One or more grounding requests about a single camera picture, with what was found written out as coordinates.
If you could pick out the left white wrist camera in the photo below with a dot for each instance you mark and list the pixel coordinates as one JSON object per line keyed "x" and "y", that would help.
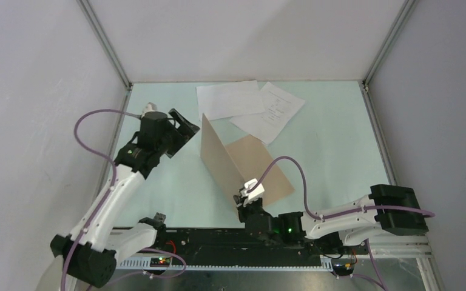
{"x": 151, "y": 107}

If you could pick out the aluminium frame rail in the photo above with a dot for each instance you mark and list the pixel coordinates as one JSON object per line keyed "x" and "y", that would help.
{"x": 391, "y": 246}

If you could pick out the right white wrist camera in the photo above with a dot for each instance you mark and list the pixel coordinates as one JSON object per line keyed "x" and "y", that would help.
{"x": 252, "y": 188}

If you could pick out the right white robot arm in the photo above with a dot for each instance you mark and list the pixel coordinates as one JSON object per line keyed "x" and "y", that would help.
{"x": 387, "y": 209}

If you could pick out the left circuit board with LEDs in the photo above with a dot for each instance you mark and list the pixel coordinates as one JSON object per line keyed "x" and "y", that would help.
{"x": 160, "y": 262}

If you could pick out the right circuit board with wires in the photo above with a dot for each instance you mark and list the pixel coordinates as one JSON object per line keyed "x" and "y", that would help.
{"x": 342, "y": 268}

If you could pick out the printed white paper sheet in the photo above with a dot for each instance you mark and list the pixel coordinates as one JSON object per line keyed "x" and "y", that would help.
{"x": 280, "y": 107}

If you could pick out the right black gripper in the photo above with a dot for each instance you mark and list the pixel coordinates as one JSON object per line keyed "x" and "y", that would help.
{"x": 243, "y": 210}

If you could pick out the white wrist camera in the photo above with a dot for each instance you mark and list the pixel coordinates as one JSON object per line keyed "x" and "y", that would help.
{"x": 252, "y": 188}
{"x": 151, "y": 107}

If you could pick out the brown cardboard folder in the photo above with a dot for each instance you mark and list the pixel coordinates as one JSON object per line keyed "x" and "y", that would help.
{"x": 236, "y": 163}

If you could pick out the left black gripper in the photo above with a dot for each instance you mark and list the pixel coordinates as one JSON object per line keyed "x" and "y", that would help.
{"x": 186, "y": 131}

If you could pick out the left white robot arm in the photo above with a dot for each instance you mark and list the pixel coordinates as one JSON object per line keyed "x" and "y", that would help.
{"x": 87, "y": 253}

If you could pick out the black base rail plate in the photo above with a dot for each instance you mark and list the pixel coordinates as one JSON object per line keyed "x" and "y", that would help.
{"x": 231, "y": 247}

